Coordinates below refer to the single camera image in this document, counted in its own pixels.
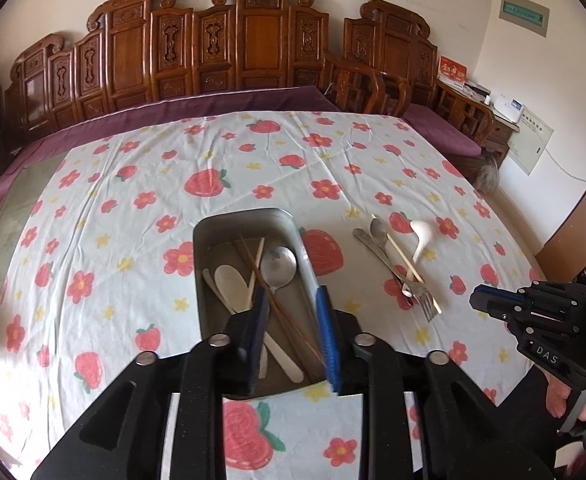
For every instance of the clear plastic bag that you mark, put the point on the clear plastic bag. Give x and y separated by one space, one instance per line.
487 172

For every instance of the large metal spoon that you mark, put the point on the large metal spoon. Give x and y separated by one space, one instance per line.
279 266

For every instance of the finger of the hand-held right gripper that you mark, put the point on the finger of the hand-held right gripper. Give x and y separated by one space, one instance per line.
503 312
495 294

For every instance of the floral strawberry tablecloth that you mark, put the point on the floral strawberry tablecloth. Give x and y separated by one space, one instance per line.
123 240

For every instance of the white wall panel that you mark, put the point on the white wall panel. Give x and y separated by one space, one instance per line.
532 145

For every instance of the wooden side table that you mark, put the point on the wooden side table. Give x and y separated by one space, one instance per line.
498 135

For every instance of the rectangular metal tray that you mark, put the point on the rectangular metal tray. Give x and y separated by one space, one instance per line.
223 240

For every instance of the red card stand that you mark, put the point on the red card stand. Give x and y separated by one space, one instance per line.
452 70

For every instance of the white soup spoon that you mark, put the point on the white soup spoon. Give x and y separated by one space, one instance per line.
420 232

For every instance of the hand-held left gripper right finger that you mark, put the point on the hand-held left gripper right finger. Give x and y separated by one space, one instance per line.
328 335

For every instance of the brown wooden door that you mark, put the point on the brown wooden door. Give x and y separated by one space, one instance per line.
573 230

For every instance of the carved wooden armchair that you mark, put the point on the carved wooden armchair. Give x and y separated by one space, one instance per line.
398 35

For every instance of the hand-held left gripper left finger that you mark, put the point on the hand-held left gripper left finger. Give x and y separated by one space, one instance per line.
259 320

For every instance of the metal fork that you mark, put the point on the metal fork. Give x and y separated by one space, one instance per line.
425 306

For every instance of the brown chopstick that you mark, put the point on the brown chopstick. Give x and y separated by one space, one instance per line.
293 332
283 310

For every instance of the grey wall box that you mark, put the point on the grey wall box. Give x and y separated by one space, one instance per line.
523 12

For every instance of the purple armchair cushion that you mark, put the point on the purple armchair cushion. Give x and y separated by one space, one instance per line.
443 130

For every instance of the purple sofa cushion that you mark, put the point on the purple sofa cushion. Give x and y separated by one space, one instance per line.
173 105

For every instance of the small metal spoon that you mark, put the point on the small metal spoon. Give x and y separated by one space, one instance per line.
378 231

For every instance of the white router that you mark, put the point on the white router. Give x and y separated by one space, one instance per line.
508 107

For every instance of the carved wooden sofa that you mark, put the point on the carved wooden sofa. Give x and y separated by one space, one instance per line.
263 45

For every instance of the light wooden chopstick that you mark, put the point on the light wooden chopstick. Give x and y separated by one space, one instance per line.
403 260
257 265

